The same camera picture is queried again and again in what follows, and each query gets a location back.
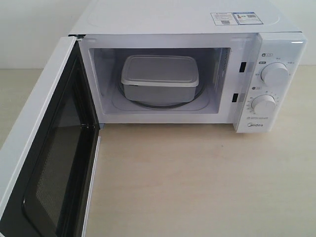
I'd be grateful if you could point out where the blue white label sticker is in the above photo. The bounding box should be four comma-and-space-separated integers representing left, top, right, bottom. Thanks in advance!
211, 12, 263, 26

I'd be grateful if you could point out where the white lidded plastic container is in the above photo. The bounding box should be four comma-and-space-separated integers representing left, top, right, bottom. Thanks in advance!
121, 55, 199, 105

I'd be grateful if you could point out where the lower white timer knob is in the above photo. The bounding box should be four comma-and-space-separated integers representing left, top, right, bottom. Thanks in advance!
251, 94, 276, 116

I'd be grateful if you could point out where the upper white power knob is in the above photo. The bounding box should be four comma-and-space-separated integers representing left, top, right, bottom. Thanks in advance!
261, 62, 289, 86

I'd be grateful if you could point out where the glass turntable plate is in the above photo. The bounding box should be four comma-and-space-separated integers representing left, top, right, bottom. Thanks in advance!
117, 82, 205, 110

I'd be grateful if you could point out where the white Midea microwave body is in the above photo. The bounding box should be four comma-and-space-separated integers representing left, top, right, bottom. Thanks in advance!
69, 0, 307, 133

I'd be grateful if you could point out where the white microwave door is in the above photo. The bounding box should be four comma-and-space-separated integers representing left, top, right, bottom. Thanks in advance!
0, 36, 100, 237

